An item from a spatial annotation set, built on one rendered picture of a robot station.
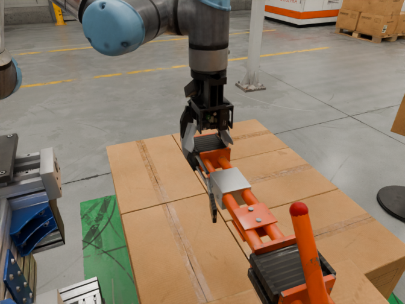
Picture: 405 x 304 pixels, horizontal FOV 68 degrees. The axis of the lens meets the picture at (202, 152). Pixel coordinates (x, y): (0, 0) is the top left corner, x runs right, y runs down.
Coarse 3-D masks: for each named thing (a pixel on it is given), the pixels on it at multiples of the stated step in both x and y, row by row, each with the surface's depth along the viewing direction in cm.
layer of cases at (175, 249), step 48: (144, 144) 176; (240, 144) 176; (144, 192) 140; (192, 192) 140; (288, 192) 140; (336, 192) 140; (144, 240) 116; (192, 240) 116; (240, 240) 116; (336, 240) 116; (384, 240) 116; (144, 288) 99; (192, 288) 99; (240, 288) 99; (384, 288) 119
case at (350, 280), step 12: (336, 264) 59; (348, 264) 59; (336, 276) 57; (348, 276) 57; (360, 276) 57; (252, 288) 55; (336, 288) 55; (348, 288) 55; (360, 288) 55; (372, 288) 55; (216, 300) 53; (228, 300) 53; (240, 300) 53; (252, 300) 53; (336, 300) 53; (348, 300) 53; (360, 300) 53; (372, 300) 53; (384, 300) 53
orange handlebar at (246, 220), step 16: (208, 160) 66; (224, 160) 66; (208, 176) 63; (240, 208) 53; (256, 208) 53; (240, 224) 50; (256, 224) 49; (272, 224) 50; (256, 240) 47; (272, 240) 48
